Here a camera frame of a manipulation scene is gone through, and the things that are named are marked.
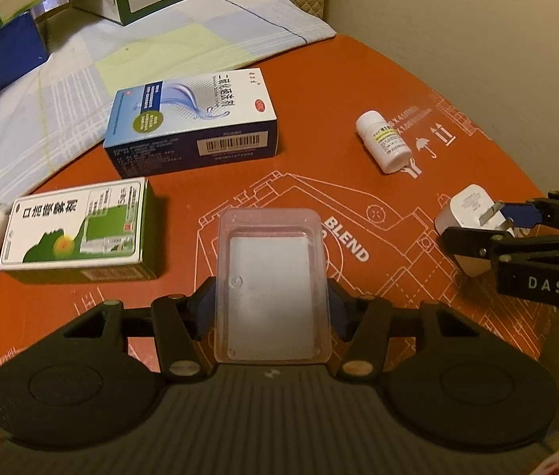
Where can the red printed cardboard sheet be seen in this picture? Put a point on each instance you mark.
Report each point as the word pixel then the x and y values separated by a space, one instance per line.
pixel 309 198

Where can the blue white medicine box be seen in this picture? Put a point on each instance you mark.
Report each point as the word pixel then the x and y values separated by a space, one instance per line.
pixel 185 109

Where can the white charger plug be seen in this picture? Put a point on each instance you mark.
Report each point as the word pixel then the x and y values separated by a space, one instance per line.
pixel 462 212

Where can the small white pill bottle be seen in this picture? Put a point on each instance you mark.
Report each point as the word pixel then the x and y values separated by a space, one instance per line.
pixel 385 141

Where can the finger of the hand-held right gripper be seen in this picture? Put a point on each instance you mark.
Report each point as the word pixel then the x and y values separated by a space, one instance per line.
pixel 524 213
pixel 467 240

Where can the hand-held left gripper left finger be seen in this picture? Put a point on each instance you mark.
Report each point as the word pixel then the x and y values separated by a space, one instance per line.
pixel 205 307

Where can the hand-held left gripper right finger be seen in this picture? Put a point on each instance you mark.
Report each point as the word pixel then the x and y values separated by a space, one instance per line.
pixel 336 311

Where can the green white medicine box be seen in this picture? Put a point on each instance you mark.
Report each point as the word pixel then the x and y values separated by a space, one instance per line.
pixel 71 227

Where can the pastel checked cloth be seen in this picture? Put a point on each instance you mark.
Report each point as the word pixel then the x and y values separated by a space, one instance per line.
pixel 160 44

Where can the clear plastic case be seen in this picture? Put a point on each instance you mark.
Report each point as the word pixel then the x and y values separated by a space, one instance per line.
pixel 269 282

